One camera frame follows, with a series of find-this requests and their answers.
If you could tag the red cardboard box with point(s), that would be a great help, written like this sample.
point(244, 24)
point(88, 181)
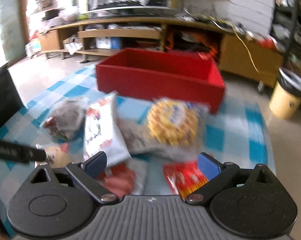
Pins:
point(147, 75)

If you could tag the blue white box on shelf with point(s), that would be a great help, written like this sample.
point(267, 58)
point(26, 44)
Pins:
point(108, 43)

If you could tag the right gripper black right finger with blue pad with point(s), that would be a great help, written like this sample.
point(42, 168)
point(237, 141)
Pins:
point(219, 177)

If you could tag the yellow trash bin black liner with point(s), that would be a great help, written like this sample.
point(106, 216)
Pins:
point(286, 97)

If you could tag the clear grey snack bag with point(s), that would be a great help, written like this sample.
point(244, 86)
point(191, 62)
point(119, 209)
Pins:
point(66, 117)

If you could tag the red yellow snack packet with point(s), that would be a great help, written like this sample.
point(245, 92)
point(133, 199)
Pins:
point(184, 178)

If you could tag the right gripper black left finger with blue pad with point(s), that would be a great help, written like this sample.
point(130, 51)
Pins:
point(85, 174)

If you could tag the white red text snack bag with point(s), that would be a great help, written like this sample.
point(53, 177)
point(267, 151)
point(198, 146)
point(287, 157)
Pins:
point(101, 131)

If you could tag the yellow waffle snack bag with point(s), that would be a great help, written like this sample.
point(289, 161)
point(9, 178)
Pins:
point(176, 122)

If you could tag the orange plastic bag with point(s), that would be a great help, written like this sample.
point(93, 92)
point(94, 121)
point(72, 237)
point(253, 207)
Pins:
point(206, 43)

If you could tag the blue white checkered cloth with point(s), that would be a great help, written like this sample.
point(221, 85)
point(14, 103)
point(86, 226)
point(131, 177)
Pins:
point(236, 133)

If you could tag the red sausage snack pack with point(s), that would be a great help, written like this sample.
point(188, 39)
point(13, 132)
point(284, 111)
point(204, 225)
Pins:
point(128, 177)

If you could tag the white grey snack bag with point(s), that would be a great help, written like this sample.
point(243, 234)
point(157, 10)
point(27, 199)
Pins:
point(139, 141)

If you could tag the black speaker box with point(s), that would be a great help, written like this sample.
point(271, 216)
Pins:
point(10, 101)

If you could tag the wooden TV stand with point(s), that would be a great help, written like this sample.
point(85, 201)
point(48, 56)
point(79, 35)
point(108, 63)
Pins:
point(250, 56)

